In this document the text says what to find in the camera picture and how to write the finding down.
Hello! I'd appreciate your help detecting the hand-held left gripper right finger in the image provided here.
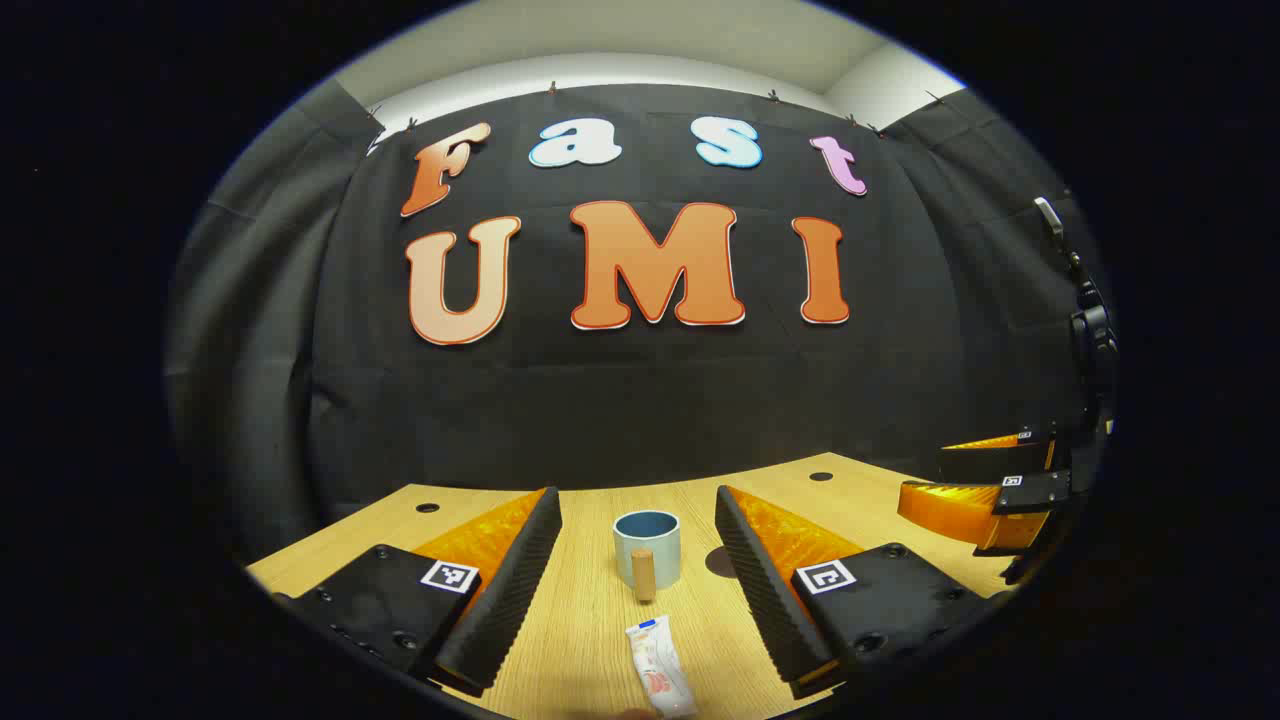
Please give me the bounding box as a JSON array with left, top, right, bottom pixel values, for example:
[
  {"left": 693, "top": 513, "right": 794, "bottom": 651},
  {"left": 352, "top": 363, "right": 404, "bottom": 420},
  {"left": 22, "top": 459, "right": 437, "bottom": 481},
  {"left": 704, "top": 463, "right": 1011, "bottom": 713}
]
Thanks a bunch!
[{"left": 714, "top": 486, "right": 1001, "bottom": 701}]

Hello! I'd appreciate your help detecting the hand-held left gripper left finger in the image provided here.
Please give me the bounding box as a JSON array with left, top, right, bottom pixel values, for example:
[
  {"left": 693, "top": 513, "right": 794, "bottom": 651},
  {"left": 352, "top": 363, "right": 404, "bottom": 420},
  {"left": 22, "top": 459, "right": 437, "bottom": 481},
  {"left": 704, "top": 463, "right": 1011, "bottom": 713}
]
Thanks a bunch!
[{"left": 272, "top": 487, "right": 563, "bottom": 698}]

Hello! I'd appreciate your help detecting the wooden desktop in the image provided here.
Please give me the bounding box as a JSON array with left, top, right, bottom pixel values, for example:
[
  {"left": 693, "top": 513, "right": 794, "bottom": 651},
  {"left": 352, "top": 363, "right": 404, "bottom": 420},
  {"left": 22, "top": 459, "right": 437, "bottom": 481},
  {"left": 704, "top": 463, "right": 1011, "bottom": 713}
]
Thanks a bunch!
[{"left": 245, "top": 452, "right": 1021, "bottom": 720}]

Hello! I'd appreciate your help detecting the pale green cup wooden handle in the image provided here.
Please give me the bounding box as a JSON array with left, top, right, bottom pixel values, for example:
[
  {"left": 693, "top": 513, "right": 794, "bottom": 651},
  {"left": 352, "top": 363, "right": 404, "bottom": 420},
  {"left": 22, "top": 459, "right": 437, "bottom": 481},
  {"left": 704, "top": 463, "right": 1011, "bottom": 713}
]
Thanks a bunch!
[{"left": 612, "top": 510, "right": 683, "bottom": 604}]

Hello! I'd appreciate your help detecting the white toothpaste tube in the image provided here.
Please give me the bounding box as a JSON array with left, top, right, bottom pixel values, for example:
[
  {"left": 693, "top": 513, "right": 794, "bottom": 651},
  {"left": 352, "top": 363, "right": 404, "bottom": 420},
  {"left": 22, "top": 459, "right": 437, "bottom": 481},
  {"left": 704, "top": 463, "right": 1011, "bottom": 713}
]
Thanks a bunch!
[{"left": 626, "top": 617, "right": 698, "bottom": 719}]

